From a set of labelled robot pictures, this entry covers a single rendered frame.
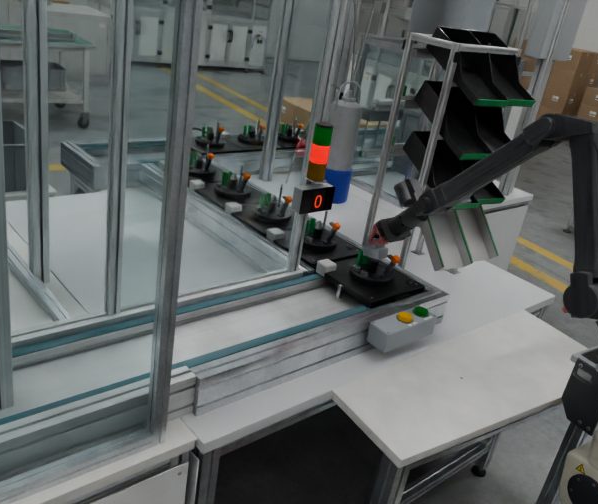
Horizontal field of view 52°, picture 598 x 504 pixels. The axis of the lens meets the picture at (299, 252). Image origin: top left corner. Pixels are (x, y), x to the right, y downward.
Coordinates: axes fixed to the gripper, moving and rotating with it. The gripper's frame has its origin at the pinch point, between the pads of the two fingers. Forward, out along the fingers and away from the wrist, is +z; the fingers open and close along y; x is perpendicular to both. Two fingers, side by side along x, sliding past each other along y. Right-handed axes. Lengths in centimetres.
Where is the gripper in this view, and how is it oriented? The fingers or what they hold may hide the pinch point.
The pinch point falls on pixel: (376, 240)
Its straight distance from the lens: 185.9
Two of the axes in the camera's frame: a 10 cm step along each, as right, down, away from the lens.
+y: -7.6, 1.6, -6.3
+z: -5.4, 3.9, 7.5
